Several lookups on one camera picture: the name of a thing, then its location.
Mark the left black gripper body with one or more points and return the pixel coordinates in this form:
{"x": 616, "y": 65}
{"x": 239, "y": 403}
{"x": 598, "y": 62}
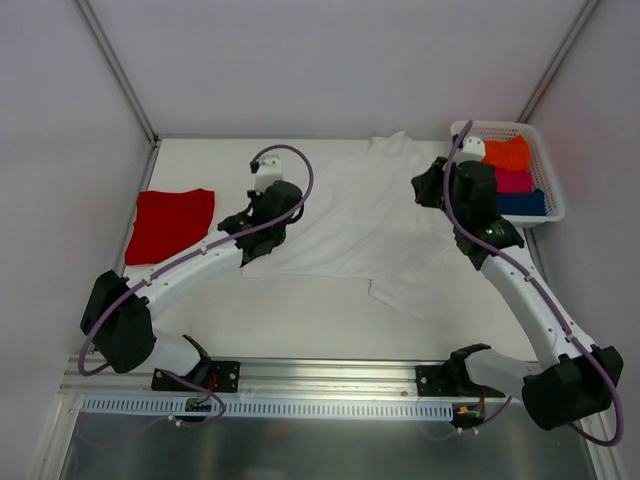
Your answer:
{"x": 262, "y": 245}

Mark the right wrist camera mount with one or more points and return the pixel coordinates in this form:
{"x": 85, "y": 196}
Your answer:
{"x": 472, "y": 149}

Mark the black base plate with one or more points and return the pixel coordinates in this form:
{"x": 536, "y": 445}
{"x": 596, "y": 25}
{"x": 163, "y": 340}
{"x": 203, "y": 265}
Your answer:
{"x": 212, "y": 375}
{"x": 430, "y": 380}

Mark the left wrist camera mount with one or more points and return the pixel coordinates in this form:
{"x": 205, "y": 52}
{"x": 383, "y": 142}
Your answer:
{"x": 266, "y": 170}

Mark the pink t shirt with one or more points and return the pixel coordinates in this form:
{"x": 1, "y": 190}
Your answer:
{"x": 514, "y": 182}

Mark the folded red t shirt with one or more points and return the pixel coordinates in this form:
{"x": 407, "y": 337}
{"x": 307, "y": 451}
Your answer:
{"x": 167, "y": 223}

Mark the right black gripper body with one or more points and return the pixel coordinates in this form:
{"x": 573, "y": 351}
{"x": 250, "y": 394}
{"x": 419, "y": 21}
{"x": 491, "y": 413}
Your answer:
{"x": 426, "y": 185}

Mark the aluminium mounting rail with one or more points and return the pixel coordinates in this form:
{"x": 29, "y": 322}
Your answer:
{"x": 281, "y": 379}

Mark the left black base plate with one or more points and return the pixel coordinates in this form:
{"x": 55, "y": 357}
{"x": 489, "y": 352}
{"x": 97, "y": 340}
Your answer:
{"x": 212, "y": 375}

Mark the blue t shirt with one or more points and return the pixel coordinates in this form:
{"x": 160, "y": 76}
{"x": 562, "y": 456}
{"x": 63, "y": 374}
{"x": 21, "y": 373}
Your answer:
{"x": 521, "y": 204}

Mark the white plastic basket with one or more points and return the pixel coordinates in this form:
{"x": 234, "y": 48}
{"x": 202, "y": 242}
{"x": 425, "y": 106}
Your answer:
{"x": 541, "y": 167}

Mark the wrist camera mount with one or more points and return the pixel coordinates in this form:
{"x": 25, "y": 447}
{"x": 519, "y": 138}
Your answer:
{"x": 472, "y": 149}
{"x": 266, "y": 170}

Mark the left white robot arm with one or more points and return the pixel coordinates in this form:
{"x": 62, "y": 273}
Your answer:
{"x": 120, "y": 312}

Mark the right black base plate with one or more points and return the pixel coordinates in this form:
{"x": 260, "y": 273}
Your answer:
{"x": 430, "y": 380}

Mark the orange t shirt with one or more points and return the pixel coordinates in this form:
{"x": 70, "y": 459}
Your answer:
{"x": 510, "y": 155}

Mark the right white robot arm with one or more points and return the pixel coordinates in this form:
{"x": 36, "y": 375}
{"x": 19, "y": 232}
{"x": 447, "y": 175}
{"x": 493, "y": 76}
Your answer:
{"x": 571, "y": 377}

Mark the white slotted cable duct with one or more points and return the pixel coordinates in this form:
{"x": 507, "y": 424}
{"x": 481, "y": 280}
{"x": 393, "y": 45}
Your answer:
{"x": 270, "y": 408}

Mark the white t shirt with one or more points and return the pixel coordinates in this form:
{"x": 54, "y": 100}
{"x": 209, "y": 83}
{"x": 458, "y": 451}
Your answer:
{"x": 362, "y": 222}

